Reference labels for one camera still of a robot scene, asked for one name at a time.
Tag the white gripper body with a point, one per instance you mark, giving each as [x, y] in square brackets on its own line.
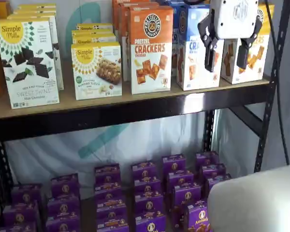
[234, 19]

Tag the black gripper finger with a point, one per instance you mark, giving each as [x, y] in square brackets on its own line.
[243, 54]
[209, 46]

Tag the blue white pretzel crackers box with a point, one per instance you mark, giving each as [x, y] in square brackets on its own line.
[193, 79]
[174, 36]

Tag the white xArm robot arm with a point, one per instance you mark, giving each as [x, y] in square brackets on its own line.
[256, 200]

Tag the yellow honey mustard crackers box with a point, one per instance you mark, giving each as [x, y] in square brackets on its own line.
[256, 72]

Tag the orange cheddar pretzel crackers box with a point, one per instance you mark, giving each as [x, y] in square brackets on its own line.
[115, 14]
[149, 48]
[124, 48]

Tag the purple Annie's snack box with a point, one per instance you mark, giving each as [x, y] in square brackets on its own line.
[147, 186]
[110, 200]
[212, 170]
[63, 223]
[27, 193]
[111, 213]
[108, 189]
[107, 174]
[186, 194]
[65, 184]
[21, 213]
[148, 201]
[174, 164]
[215, 182]
[206, 159]
[64, 205]
[17, 227]
[144, 170]
[150, 223]
[197, 217]
[112, 225]
[180, 180]

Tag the Simple Mills almond bars box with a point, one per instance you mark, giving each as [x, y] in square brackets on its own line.
[91, 32]
[94, 39]
[96, 72]
[94, 26]

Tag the wooden shelf board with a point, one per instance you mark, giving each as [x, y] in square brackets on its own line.
[67, 101]

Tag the Simple Mills Sweet Thins box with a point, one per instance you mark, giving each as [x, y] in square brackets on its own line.
[38, 11]
[26, 72]
[38, 4]
[38, 7]
[59, 72]

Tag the black metal shelf frame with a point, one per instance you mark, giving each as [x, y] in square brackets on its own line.
[135, 111]

